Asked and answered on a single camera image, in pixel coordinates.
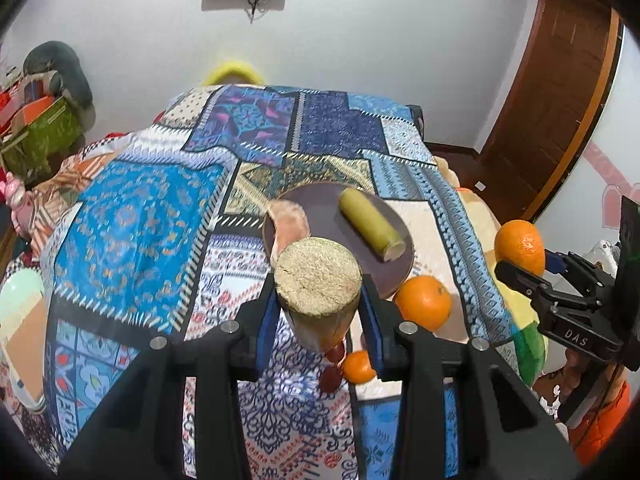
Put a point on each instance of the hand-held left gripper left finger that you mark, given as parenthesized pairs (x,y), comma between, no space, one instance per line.
(265,332)

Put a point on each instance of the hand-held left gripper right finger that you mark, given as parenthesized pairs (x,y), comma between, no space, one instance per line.
(373,332)

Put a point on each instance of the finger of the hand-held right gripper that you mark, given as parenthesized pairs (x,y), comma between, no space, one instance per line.
(522,280)
(567,262)

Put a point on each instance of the large orange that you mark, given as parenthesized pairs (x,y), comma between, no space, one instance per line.
(422,302)
(520,242)

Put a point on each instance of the thick cut sugarcane piece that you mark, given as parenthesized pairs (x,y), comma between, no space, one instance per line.
(318,280)

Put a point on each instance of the brown round plate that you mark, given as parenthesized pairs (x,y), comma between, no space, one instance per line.
(350,250)

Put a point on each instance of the person's right forearm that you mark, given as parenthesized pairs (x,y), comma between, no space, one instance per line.
(602,425)

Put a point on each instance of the small tangerine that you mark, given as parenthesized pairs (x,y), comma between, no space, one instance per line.
(359,366)

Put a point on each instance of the white cloth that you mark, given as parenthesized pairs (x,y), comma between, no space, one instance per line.
(602,252)

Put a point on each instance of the red jujube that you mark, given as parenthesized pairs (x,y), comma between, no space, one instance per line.
(330,379)
(336,352)

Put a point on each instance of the pink sweet potato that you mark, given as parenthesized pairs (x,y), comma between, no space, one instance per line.
(290,227)

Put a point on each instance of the green-yellow sugarcane piece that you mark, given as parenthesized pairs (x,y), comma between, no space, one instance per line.
(371,222)

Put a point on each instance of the brown wooden door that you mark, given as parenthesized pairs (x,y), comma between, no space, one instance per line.
(547,110)

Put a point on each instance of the patchwork printed blanket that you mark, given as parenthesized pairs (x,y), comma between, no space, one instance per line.
(150,220)

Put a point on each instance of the brown cardboard box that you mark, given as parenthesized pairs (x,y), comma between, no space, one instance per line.
(25,355)

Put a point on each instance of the pale green plastic lid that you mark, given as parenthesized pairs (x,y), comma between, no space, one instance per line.
(20,290)

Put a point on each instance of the yellow pillow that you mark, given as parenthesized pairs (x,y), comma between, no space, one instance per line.
(232,72)

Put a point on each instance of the pink toy figure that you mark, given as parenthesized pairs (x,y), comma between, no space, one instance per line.
(17,202)

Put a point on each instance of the green cardboard box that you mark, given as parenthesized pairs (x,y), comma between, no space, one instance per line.
(42,135)

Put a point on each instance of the grey plush toy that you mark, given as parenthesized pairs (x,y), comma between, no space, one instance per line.
(62,72)

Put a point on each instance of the pink wall sticker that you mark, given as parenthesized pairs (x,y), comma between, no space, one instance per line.
(607,180)

